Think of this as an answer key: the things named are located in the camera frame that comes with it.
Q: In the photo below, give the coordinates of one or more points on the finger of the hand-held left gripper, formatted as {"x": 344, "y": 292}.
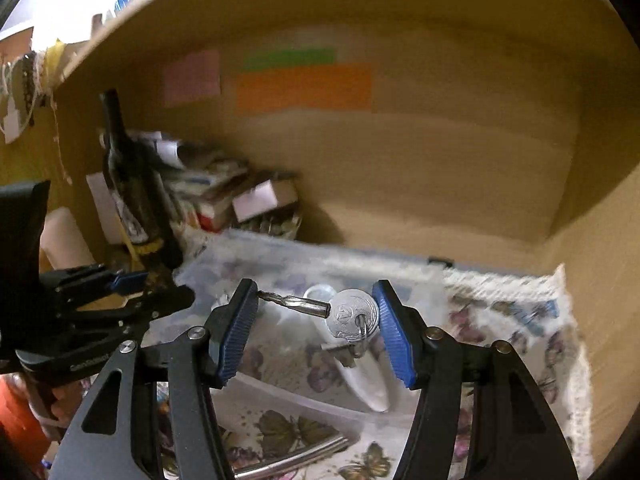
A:
{"x": 127, "y": 282}
{"x": 165, "y": 300}

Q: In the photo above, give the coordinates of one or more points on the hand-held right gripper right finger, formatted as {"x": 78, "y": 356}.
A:
{"x": 395, "y": 340}

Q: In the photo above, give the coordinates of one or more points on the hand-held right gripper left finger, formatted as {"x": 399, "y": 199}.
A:
{"x": 236, "y": 335}

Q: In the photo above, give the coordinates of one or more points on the small silver key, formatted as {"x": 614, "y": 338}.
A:
{"x": 342, "y": 352}

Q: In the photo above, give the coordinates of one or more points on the person's left hand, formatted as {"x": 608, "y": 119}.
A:
{"x": 65, "y": 405}

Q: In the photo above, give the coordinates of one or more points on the white plastic scoop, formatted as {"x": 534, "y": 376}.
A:
{"x": 367, "y": 390}

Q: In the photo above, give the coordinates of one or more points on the clear plastic storage box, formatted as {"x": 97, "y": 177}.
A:
{"x": 280, "y": 270}

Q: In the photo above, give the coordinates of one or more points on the white paper sheet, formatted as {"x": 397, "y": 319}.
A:
{"x": 102, "y": 205}

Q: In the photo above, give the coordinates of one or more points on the dark glass wine bottle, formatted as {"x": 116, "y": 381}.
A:
{"x": 135, "y": 185}

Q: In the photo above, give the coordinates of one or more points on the butterfly print cloth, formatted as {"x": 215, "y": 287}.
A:
{"x": 505, "y": 320}

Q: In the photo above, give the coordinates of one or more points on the white paper tag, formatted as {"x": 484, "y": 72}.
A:
{"x": 14, "y": 122}

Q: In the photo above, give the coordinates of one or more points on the pile of boxes and papers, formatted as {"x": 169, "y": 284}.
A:
{"x": 225, "y": 190}

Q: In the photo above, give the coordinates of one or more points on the curved metal tube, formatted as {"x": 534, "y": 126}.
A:
{"x": 300, "y": 455}

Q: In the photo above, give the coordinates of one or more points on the person's orange clothing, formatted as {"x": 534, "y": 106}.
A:
{"x": 20, "y": 420}

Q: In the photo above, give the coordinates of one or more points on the pink sticky note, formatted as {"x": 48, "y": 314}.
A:
{"x": 192, "y": 77}

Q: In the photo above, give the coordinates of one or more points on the orange sticky note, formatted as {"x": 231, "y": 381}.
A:
{"x": 305, "y": 89}

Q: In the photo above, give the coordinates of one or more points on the green sticky note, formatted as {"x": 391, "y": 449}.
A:
{"x": 290, "y": 58}

